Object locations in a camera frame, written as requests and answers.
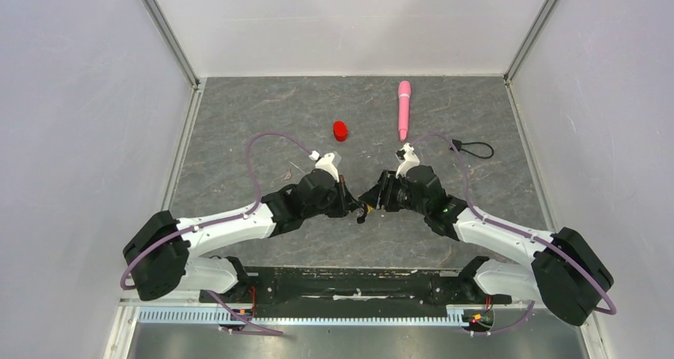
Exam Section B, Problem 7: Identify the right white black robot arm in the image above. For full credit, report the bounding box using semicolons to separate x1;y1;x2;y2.
359;165;614;326

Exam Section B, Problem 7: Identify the yellow black padlock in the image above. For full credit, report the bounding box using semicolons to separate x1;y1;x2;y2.
356;203;374;224

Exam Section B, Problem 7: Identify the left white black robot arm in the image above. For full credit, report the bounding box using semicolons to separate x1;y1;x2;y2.
120;169;368;302

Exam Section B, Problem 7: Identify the aluminium frame rail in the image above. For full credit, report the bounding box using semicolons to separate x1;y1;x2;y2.
502;0;560;227
141;0;207;210

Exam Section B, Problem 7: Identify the red cylindrical cap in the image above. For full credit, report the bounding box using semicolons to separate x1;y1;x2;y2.
332;121;349;142

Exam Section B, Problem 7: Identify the left aluminium frame rail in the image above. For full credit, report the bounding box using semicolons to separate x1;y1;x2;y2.
141;0;207;210

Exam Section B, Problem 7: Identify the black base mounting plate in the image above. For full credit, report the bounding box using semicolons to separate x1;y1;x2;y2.
220;266;512;318

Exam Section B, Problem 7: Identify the pink pen-shaped stick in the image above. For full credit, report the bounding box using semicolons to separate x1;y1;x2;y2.
397;80;412;142

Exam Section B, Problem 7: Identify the white slotted cable duct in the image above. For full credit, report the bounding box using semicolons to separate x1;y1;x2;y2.
138;307;490;327

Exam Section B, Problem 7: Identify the right aluminium frame rail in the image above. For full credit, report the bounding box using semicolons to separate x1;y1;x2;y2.
502;0;560;227

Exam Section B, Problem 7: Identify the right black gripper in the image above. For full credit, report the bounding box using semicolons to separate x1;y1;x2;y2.
359;170;428;216

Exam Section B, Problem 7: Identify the black cable loop strap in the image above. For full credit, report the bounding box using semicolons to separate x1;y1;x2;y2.
448;139;495;160

